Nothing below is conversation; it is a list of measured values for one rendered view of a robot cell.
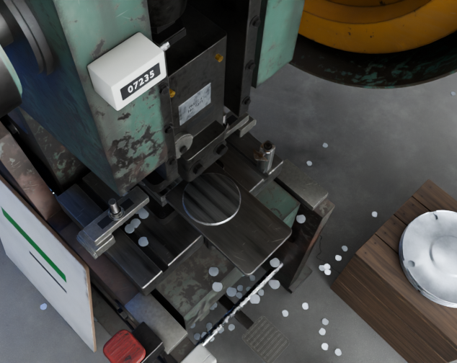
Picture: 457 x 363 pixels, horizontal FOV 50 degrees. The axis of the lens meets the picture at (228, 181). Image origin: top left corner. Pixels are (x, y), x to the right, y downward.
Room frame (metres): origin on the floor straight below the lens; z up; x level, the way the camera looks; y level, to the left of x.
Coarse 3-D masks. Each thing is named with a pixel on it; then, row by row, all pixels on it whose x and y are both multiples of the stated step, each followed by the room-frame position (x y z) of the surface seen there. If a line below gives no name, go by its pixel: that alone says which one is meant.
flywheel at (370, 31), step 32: (320, 0) 0.79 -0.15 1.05; (352, 0) 0.75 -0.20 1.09; (384, 0) 0.71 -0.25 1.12; (416, 0) 0.66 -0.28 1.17; (448, 0) 0.61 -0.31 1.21; (320, 32) 0.74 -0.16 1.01; (352, 32) 0.70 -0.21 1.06; (384, 32) 0.66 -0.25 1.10; (416, 32) 0.63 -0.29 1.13; (448, 32) 0.60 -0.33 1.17
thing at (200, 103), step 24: (192, 24) 0.57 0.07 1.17; (216, 24) 0.57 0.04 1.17; (168, 48) 0.52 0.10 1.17; (192, 48) 0.52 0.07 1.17; (216, 48) 0.53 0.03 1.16; (168, 72) 0.47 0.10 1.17; (192, 72) 0.50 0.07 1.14; (216, 72) 0.54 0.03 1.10; (192, 96) 0.49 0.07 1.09; (216, 96) 0.54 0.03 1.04; (192, 120) 0.49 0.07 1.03; (216, 120) 0.53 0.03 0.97; (192, 144) 0.48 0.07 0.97; (216, 144) 0.50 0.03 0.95; (192, 168) 0.45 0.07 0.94
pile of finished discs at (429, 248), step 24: (432, 216) 0.67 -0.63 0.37; (456, 216) 0.68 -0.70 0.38; (408, 240) 0.59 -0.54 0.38; (432, 240) 0.59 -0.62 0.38; (456, 240) 0.60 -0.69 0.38; (408, 264) 0.51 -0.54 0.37; (432, 264) 0.51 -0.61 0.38; (456, 264) 0.52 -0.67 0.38; (432, 288) 0.44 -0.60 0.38; (456, 288) 0.45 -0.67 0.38
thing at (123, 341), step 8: (112, 336) 0.18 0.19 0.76; (120, 336) 0.18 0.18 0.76; (128, 336) 0.18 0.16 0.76; (112, 344) 0.16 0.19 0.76; (120, 344) 0.16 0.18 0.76; (128, 344) 0.16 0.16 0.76; (136, 344) 0.17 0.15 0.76; (104, 352) 0.15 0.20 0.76; (112, 352) 0.15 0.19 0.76; (120, 352) 0.15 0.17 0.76; (128, 352) 0.15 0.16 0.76; (136, 352) 0.15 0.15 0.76; (144, 352) 0.15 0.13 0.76; (112, 360) 0.13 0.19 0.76; (120, 360) 0.14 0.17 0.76; (128, 360) 0.14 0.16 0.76; (136, 360) 0.14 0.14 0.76
